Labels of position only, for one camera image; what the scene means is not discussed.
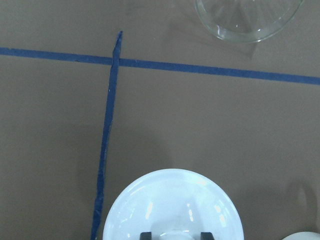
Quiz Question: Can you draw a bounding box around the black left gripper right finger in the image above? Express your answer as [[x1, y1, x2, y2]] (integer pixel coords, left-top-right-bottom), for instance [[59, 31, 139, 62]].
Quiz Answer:
[[200, 232, 214, 240]]

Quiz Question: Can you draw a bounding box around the white enamel mug blue rim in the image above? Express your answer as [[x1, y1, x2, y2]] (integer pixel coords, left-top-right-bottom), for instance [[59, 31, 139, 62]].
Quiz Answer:
[[283, 231, 320, 240]]

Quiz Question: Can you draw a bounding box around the white ceramic lid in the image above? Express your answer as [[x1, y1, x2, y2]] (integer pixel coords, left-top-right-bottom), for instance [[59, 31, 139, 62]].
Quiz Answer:
[[102, 168, 244, 240]]

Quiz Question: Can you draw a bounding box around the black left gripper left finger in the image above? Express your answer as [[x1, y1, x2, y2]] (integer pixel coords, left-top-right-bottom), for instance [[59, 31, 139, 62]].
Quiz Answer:
[[139, 231, 152, 240]]

